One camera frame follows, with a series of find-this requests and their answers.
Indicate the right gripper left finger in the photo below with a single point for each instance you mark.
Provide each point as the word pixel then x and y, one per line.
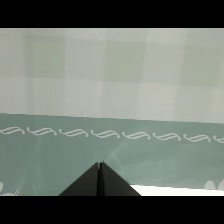
pixel 87 185

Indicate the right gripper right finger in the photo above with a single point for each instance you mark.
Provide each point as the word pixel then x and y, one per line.
pixel 113 185

